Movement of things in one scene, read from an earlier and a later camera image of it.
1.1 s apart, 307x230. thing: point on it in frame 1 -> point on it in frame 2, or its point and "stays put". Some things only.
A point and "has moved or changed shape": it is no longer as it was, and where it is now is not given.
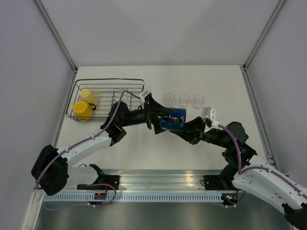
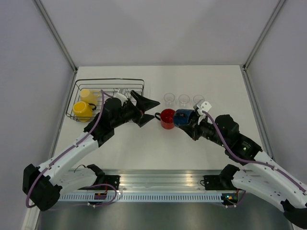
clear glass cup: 183,100 stays put
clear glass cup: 198,101 stays put
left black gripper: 153,109 -> 143,104
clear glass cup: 170,98 stays put
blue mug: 174,121 has moved or changed shape
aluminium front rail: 164,179 stays put
